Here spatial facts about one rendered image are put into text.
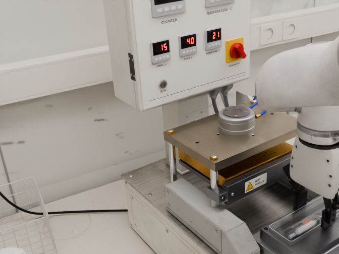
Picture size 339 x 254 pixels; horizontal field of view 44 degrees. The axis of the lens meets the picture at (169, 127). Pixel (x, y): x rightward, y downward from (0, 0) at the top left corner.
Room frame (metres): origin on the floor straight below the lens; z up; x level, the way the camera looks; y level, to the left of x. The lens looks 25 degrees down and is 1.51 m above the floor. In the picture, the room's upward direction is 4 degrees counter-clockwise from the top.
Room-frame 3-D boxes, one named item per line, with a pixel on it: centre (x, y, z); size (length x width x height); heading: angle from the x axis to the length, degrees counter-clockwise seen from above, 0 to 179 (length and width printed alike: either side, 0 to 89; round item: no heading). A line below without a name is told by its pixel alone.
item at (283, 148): (0.83, -0.15, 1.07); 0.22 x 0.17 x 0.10; 122
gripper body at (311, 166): (0.64, -0.26, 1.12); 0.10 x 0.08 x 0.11; 32
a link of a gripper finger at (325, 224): (0.60, -0.28, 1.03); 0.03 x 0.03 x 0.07; 32
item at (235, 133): (0.86, -0.15, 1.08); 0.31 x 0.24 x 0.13; 122
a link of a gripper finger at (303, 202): (0.68, -0.24, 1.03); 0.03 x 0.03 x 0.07; 32
